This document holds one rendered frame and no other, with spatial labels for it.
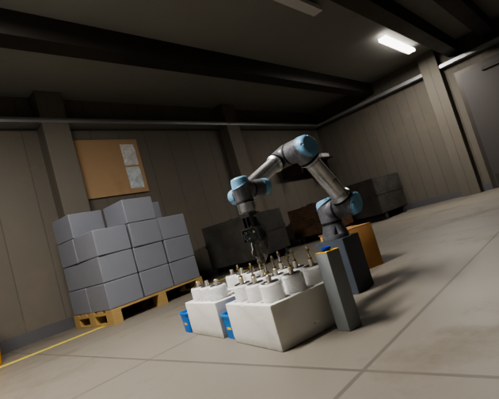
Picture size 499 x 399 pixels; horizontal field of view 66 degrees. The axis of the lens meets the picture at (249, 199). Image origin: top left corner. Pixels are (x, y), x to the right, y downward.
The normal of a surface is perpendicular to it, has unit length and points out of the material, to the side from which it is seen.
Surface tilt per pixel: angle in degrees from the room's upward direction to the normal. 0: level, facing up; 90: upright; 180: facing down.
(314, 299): 90
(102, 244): 90
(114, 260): 90
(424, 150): 90
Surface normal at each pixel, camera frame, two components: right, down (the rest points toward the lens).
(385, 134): -0.67, 0.13
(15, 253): 0.69, -0.26
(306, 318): 0.49, -0.22
